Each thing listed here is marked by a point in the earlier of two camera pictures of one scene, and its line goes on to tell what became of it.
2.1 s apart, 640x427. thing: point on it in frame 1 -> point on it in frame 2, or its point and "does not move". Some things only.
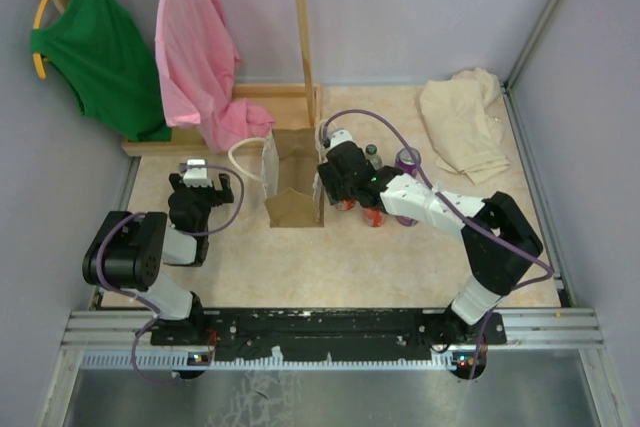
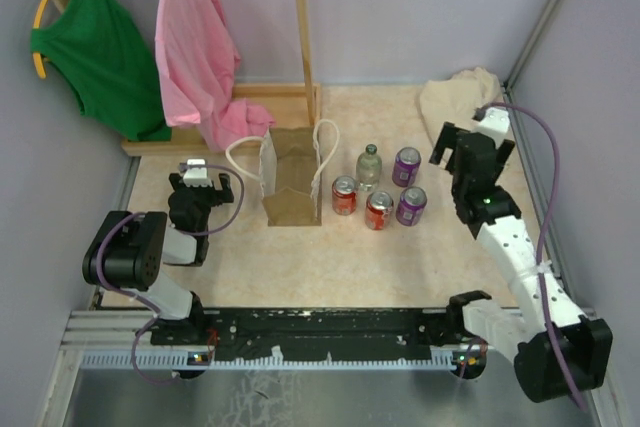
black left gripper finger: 180,192 does not move
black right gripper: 330,179 -> 447,139
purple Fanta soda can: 405,163 does not move
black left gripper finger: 225,195 does not move
